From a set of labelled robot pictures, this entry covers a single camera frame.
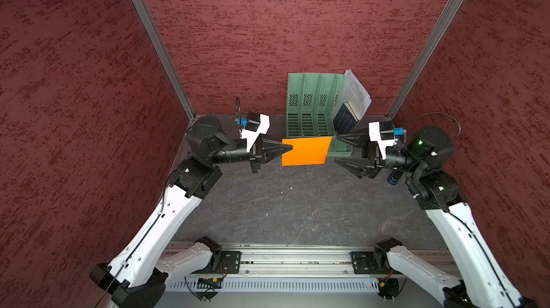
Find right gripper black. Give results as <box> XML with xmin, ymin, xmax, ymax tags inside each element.
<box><xmin>334</xmin><ymin>124</ymin><xmax>421</xmax><ymax>174</ymax></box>

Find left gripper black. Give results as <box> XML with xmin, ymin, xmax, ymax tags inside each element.
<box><xmin>208</xmin><ymin>133</ymin><xmax>291</xmax><ymax>173</ymax></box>

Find orange square paper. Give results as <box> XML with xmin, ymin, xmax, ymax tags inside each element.
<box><xmin>282</xmin><ymin>136</ymin><xmax>332</xmax><ymax>166</ymax></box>

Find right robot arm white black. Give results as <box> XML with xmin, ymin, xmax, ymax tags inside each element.
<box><xmin>335</xmin><ymin>122</ymin><xmax>537</xmax><ymax>307</ymax></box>

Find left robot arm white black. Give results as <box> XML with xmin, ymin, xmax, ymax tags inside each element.
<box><xmin>90</xmin><ymin>113</ymin><xmax>293</xmax><ymax>307</ymax></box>

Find dark blue notebook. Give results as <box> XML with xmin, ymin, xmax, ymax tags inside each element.
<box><xmin>333</xmin><ymin>102</ymin><xmax>360</xmax><ymax>135</ymax></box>

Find white paper sheets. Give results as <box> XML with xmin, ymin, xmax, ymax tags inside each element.
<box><xmin>332</xmin><ymin>69</ymin><xmax>372</xmax><ymax>121</ymax></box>

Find green file organizer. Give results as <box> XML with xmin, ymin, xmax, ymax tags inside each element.
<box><xmin>286</xmin><ymin>73</ymin><xmax>352</xmax><ymax>158</ymax></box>

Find right base circuit board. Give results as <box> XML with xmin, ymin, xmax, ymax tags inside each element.
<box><xmin>378</xmin><ymin>279</ymin><xmax>400</xmax><ymax>301</ymax></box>

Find base circuit board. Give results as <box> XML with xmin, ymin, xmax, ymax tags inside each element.
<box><xmin>378</xmin><ymin>279</ymin><xmax>400</xmax><ymax>301</ymax></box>
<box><xmin>196</xmin><ymin>277</ymin><xmax>223</xmax><ymax>290</ymax></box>

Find left base circuit board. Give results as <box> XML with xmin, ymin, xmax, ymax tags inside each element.
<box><xmin>196</xmin><ymin>277</ymin><xmax>223</xmax><ymax>290</ymax></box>

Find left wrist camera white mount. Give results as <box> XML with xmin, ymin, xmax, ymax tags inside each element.
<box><xmin>239</xmin><ymin>112</ymin><xmax>270</xmax><ymax>152</ymax></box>

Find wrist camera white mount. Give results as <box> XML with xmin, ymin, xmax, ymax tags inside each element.
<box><xmin>368</xmin><ymin>121</ymin><xmax>407</xmax><ymax>160</ymax></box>
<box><xmin>239</xmin><ymin>112</ymin><xmax>270</xmax><ymax>152</ymax></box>

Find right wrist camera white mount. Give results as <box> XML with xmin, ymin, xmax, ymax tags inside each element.
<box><xmin>368</xmin><ymin>121</ymin><xmax>407</xmax><ymax>160</ymax></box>

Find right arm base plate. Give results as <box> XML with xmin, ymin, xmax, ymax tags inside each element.
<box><xmin>349</xmin><ymin>251</ymin><xmax>404</xmax><ymax>278</ymax></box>

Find front aluminium rail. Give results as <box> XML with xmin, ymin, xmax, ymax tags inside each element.
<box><xmin>122</xmin><ymin>245</ymin><xmax>471</xmax><ymax>279</ymax></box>

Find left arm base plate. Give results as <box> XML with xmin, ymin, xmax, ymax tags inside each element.
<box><xmin>193</xmin><ymin>251</ymin><xmax>242</xmax><ymax>276</ymax></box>

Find right aluminium frame post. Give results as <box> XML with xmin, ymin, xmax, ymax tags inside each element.
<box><xmin>385</xmin><ymin>0</ymin><xmax>464</xmax><ymax>119</ymax></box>

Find aluminium frame post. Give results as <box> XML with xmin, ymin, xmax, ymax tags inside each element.
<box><xmin>385</xmin><ymin>0</ymin><xmax>464</xmax><ymax>119</ymax></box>
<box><xmin>131</xmin><ymin>0</ymin><xmax>196</xmax><ymax>122</ymax></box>

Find left aluminium frame post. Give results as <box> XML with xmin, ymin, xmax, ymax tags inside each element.
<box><xmin>131</xmin><ymin>0</ymin><xmax>196</xmax><ymax>122</ymax></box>

